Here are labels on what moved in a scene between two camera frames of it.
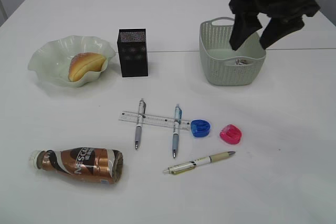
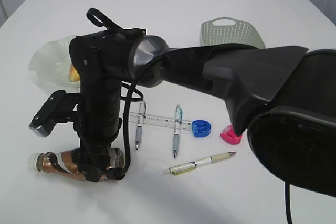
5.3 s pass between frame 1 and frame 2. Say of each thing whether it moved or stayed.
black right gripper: moved
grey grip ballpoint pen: stayed
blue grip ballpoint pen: stayed
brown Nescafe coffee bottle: stayed
